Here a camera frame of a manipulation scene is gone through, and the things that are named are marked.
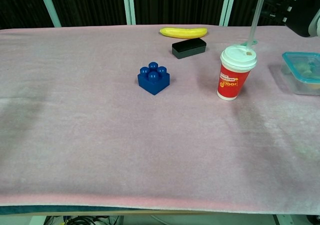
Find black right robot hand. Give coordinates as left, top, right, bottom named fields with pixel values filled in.
left=252, top=0, right=320, bottom=39

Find translucent white straw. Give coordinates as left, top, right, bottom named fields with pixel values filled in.
left=246, top=0, right=268, bottom=50

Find red and white cup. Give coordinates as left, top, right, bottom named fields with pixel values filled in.
left=216, top=44, right=258, bottom=102

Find clear container teal rim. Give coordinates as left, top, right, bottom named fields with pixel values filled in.
left=281, top=51, right=320, bottom=96

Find beige figurine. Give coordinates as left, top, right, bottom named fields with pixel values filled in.
left=293, top=61, right=320, bottom=90

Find black rectangular box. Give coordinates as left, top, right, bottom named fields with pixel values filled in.
left=171, top=37, right=208, bottom=60

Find yellow banana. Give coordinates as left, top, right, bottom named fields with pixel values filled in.
left=159, top=26, right=208, bottom=40

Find blue building block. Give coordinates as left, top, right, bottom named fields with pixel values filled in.
left=137, top=61, right=171, bottom=96

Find pink tablecloth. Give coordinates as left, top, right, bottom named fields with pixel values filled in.
left=0, top=24, right=320, bottom=216

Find pale green frame post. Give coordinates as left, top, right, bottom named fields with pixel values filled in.
left=218, top=0, right=238, bottom=27
left=121, top=0, right=137, bottom=26
left=36, top=0, right=63, bottom=28

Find tangled black floor cables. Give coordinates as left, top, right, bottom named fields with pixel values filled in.
left=46, top=214, right=121, bottom=225

